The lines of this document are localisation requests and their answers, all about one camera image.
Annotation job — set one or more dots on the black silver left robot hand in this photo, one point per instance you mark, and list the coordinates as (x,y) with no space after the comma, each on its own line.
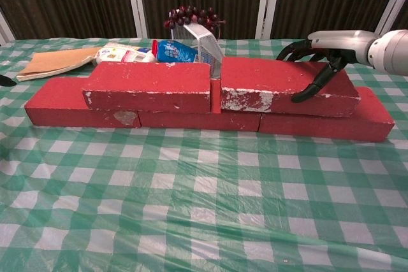
(6,81)

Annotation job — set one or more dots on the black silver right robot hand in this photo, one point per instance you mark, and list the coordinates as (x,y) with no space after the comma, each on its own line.
(341,42)

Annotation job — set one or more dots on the red brick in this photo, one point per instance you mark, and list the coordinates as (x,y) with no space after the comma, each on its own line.
(271,76)
(146,84)
(63,106)
(197,122)
(334,127)

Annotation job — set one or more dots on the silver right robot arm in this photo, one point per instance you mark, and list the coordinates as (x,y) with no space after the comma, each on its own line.
(390,50)

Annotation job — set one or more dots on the tan spiral notebook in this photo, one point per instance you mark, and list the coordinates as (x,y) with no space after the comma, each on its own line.
(57,61)

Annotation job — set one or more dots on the white snack packet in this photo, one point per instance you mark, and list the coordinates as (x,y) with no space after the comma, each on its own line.
(127,53)

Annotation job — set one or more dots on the white mesh basket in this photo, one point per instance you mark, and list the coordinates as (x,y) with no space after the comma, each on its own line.
(208,46)

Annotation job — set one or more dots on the dark red grape bunch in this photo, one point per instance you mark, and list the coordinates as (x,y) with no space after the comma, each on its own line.
(191,14)

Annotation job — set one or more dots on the blue snack packet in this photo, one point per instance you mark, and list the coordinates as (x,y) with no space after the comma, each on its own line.
(177,51)

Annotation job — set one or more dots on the green checked tablecloth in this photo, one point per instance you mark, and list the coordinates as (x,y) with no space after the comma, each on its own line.
(204,195)

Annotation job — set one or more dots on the white partition frame post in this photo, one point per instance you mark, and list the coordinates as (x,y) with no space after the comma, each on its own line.
(267,1)
(393,1)
(6,30)
(137,1)

